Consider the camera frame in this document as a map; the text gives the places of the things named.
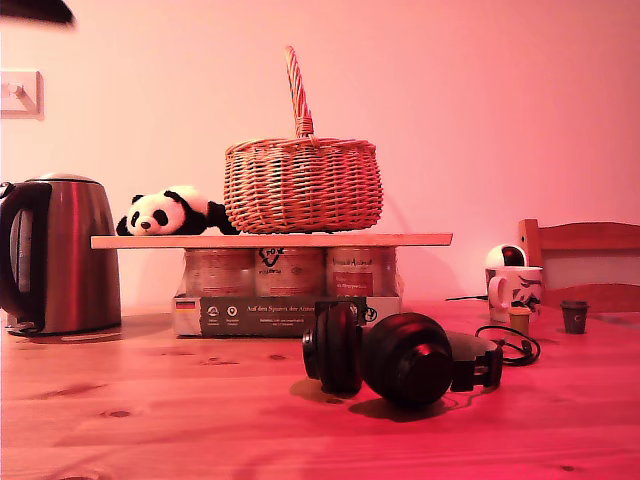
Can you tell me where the stainless steel electric kettle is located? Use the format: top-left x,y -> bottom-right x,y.
0,173 -> 123,337

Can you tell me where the black headphone cable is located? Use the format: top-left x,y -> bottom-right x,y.
474,324 -> 542,367

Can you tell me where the plush panda toy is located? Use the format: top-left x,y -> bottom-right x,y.
115,185 -> 241,237

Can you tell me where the woven straw basket with handle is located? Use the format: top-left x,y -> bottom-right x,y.
223,45 -> 385,235

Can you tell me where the white round camera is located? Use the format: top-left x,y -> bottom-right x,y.
484,243 -> 529,269

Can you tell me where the wooden shelf board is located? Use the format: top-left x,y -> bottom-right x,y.
90,232 -> 454,250

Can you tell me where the white mug with dark print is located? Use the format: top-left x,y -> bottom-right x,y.
484,266 -> 544,324

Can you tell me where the tin can with plain label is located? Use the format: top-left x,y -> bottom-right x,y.
183,248 -> 257,298

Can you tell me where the small yellow capsule cup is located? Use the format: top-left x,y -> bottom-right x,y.
508,307 -> 532,336

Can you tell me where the white wall plate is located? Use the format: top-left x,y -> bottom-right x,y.
0,69 -> 45,121

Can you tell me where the wooden chair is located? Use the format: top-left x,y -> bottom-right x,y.
518,218 -> 640,314

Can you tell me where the tin can with V logo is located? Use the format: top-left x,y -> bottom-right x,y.
254,248 -> 328,298

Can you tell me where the small brown coffee cup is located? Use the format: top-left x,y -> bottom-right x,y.
559,300 -> 591,335

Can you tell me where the tin can with red label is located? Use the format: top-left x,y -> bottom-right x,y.
325,247 -> 399,298

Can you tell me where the dark printed cardboard tray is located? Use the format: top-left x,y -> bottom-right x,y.
172,294 -> 403,339

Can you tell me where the black over-ear headphones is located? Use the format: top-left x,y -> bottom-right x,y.
301,301 -> 504,408

